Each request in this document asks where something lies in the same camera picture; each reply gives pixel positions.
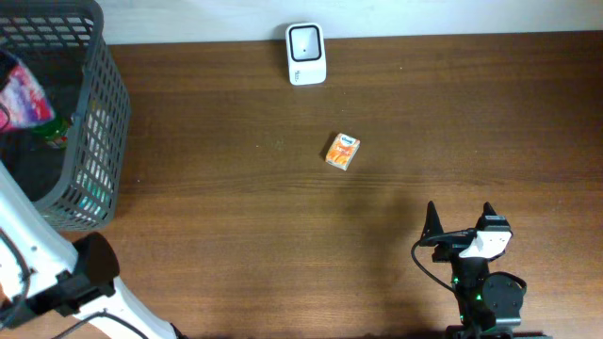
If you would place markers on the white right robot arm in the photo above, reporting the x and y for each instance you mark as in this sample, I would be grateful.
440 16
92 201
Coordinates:
489 302

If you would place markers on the grey plastic mesh basket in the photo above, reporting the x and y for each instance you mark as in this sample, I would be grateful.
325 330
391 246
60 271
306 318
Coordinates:
62 44

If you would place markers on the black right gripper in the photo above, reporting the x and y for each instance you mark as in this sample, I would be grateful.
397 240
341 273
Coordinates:
450 244

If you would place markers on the orange tissue pack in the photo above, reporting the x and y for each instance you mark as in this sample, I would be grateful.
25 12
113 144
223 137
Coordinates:
342 151

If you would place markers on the white barcode scanner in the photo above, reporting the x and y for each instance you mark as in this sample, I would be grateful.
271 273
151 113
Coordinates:
306 56

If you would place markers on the green lid jar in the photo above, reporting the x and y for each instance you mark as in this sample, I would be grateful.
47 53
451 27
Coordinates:
54 134

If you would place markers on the red purple snack bag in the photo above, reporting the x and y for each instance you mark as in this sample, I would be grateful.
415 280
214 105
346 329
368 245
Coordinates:
24 104

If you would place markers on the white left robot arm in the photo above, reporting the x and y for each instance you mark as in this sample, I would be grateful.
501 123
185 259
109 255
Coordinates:
53 259

